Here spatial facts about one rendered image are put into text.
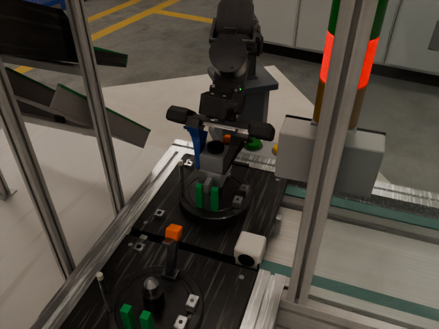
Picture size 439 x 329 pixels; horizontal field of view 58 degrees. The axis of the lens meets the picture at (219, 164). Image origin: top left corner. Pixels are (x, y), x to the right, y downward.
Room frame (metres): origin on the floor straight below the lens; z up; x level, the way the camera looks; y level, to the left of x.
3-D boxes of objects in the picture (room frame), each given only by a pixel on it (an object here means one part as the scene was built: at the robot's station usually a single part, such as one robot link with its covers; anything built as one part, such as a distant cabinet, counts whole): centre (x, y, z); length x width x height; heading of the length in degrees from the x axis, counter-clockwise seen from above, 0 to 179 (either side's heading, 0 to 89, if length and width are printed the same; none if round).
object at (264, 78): (0.93, -0.06, 0.96); 0.15 x 0.15 x 0.20; 17
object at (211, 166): (0.55, 0.01, 1.07); 0.08 x 0.04 x 0.07; 161
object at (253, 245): (0.44, -0.05, 0.97); 0.05 x 0.05 x 0.04; 70
